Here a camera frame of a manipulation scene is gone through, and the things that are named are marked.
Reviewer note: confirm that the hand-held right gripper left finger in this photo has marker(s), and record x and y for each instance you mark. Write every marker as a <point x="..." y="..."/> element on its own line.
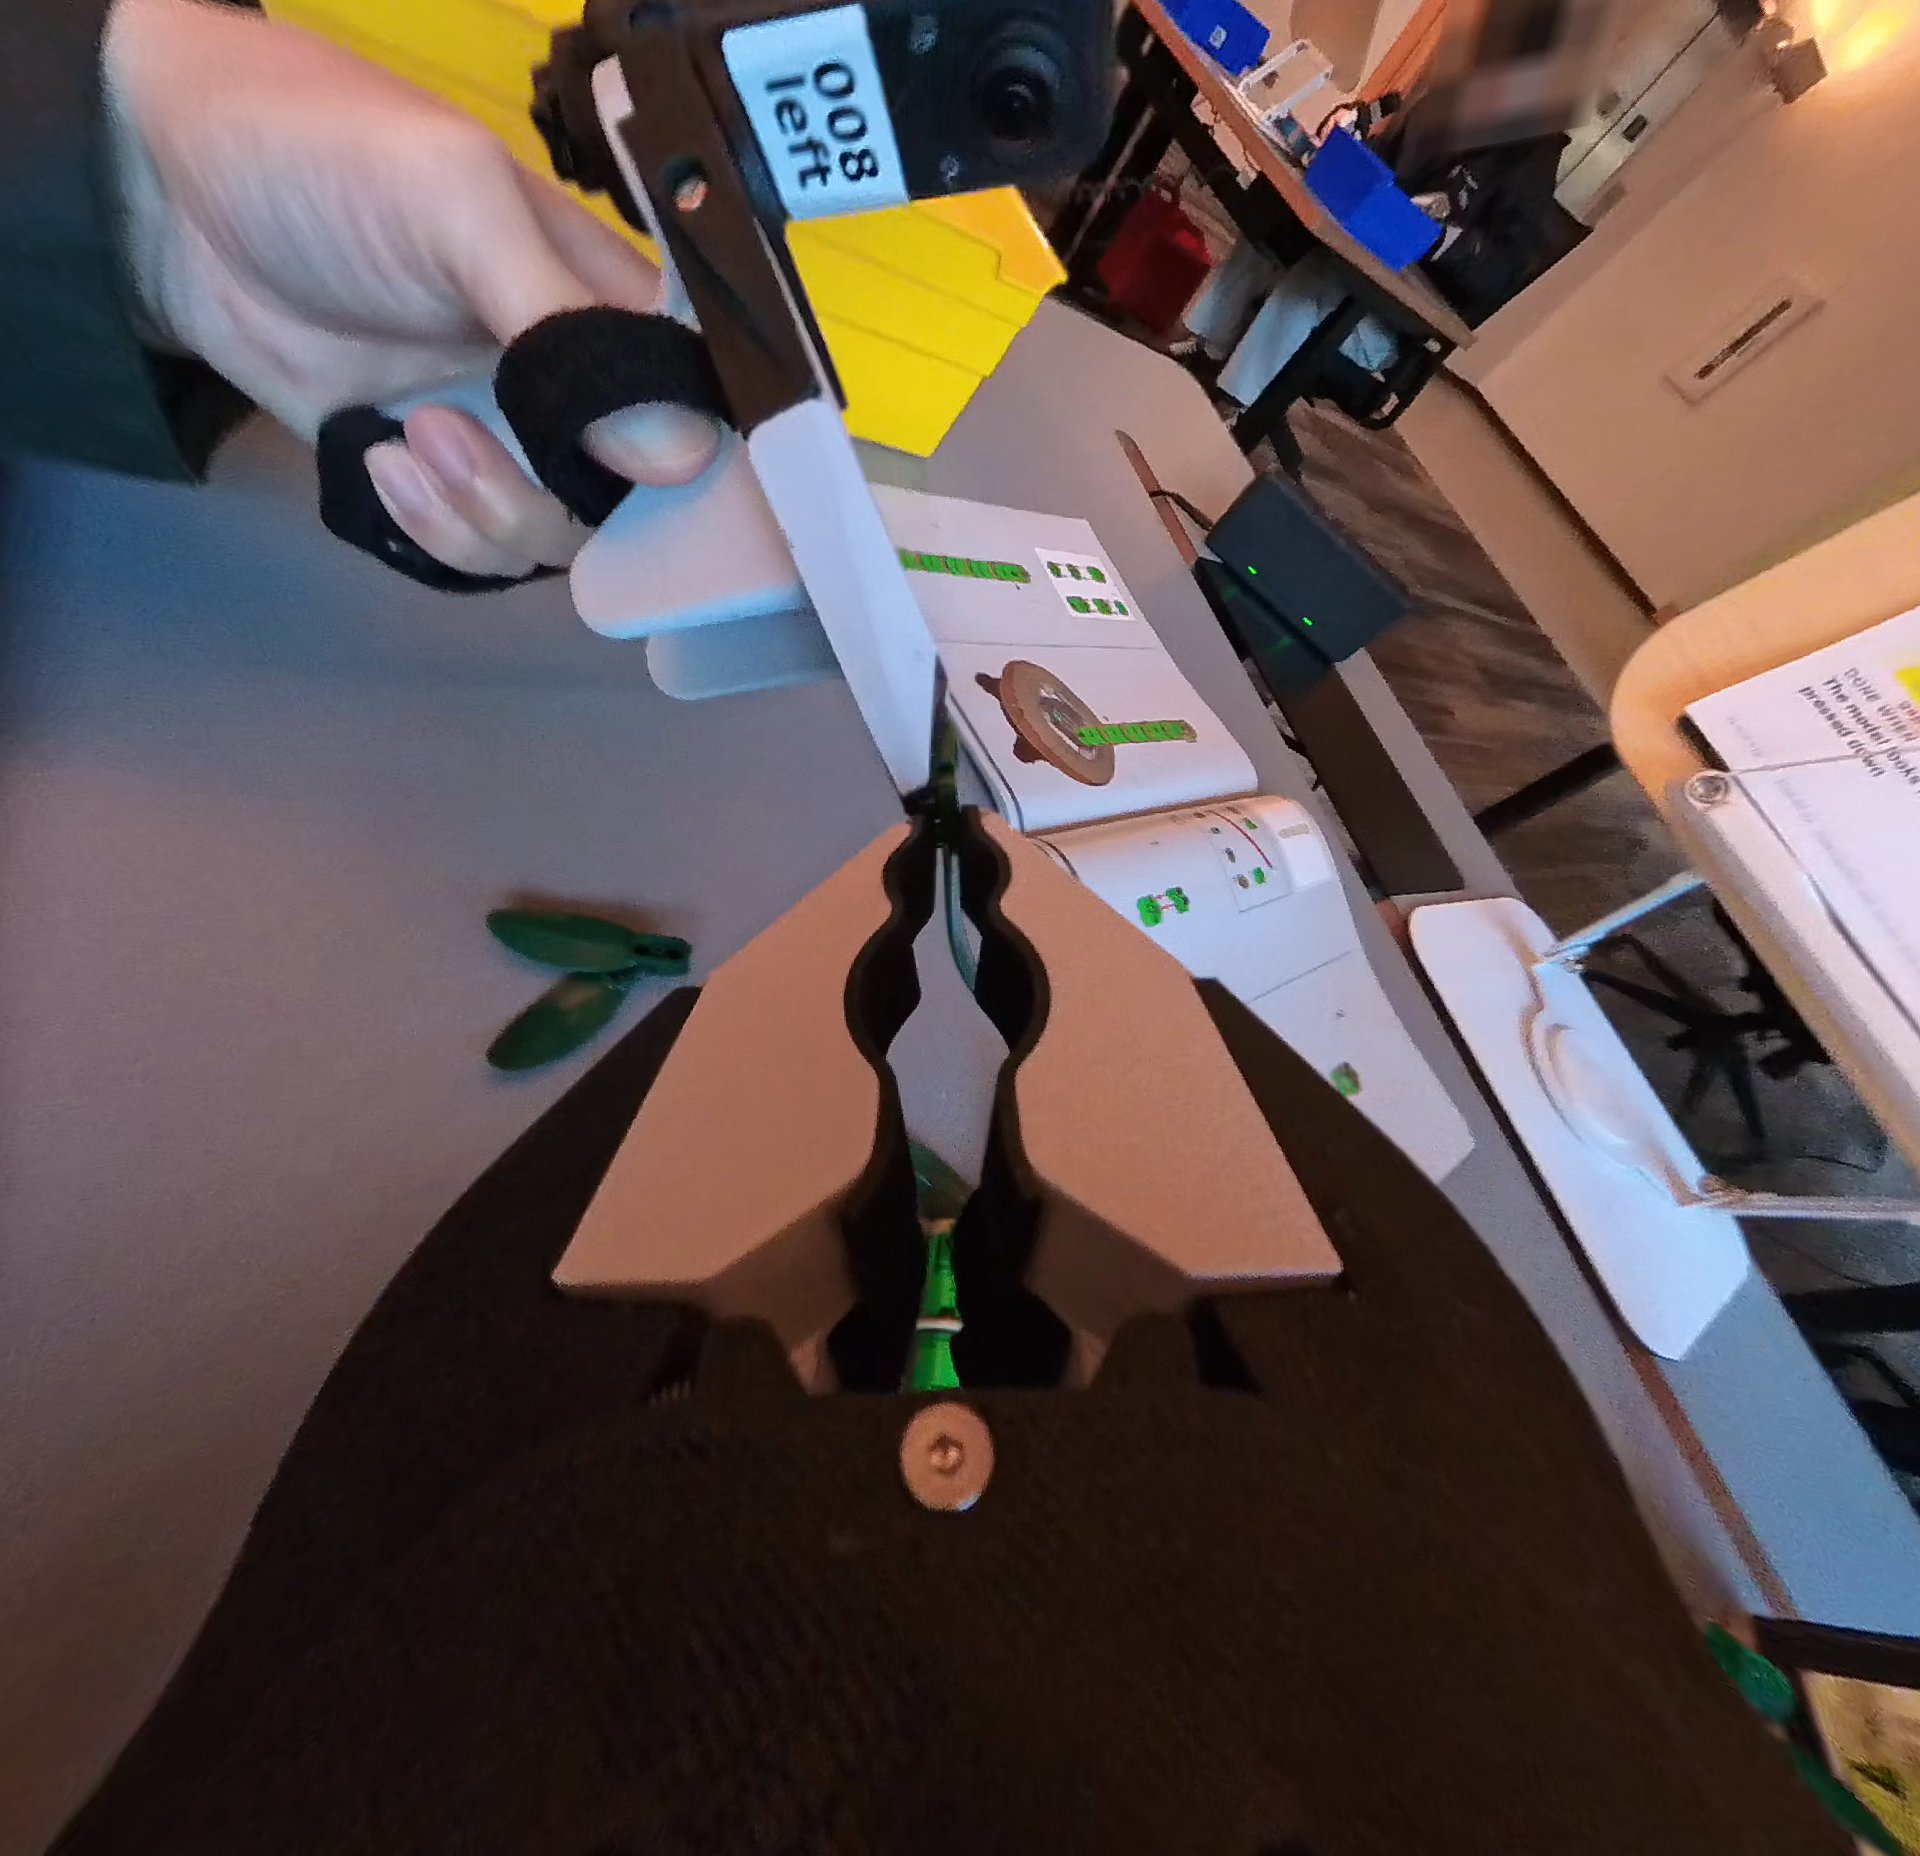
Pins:
<point x="721" y="1135"/>

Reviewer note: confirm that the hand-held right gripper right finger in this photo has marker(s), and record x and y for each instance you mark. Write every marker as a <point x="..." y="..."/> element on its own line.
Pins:
<point x="1173" y="1135"/>

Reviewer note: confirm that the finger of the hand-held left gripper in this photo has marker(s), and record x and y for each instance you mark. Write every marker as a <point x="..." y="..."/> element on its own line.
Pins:
<point x="692" y="570"/>
<point x="858" y="570"/>

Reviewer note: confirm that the dark green double toy leaf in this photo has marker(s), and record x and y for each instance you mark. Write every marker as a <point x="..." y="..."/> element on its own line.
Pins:
<point x="567" y="943"/>

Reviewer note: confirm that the bright green toy stem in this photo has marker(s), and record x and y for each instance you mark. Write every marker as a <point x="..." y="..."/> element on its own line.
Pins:
<point x="931" y="1316"/>

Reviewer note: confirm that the person's left forearm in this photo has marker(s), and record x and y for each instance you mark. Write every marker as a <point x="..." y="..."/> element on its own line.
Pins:
<point x="62" y="236"/>

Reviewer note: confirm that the grey desk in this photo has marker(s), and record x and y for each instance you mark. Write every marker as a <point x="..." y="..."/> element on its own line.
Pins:
<point x="299" y="775"/>

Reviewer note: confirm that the long wooden desk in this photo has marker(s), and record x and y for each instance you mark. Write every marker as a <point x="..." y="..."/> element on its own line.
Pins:
<point x="1308" y="221"/>

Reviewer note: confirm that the person's left hand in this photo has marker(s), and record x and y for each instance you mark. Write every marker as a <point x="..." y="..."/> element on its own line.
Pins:
<point x="299" y="205"/>

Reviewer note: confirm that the yellow plastic bin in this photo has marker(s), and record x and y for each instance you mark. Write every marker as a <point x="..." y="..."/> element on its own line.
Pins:
<point x="914" y="312"/>

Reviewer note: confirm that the open instruction booklet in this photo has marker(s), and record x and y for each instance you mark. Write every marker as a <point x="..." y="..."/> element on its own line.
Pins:
<point x="1140" y="775"/>

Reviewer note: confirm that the red bin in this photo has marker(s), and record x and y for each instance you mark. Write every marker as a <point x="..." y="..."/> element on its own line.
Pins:
<point x="1156" y="257"/>

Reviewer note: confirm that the black box with green lights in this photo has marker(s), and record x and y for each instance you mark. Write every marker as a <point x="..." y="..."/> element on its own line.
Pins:
<point x="1308" y="570"/>

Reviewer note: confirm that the blue bin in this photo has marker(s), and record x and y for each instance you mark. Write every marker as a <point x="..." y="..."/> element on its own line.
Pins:
<point x="1374" y="199"/>
<point x="1206" y="2"/>

